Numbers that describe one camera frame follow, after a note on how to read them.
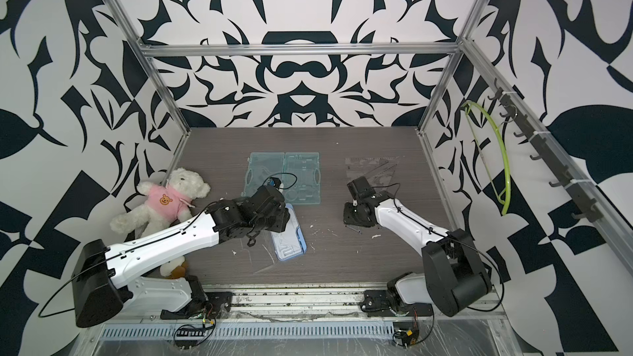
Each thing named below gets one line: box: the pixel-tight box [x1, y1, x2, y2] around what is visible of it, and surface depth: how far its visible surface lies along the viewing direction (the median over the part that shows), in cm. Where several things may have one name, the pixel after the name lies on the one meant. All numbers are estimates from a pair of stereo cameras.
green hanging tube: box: [462, 100, 512, 216], surface depth 74 cm
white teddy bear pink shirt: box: [109, 167, 211, 239], surface depth 89 cm
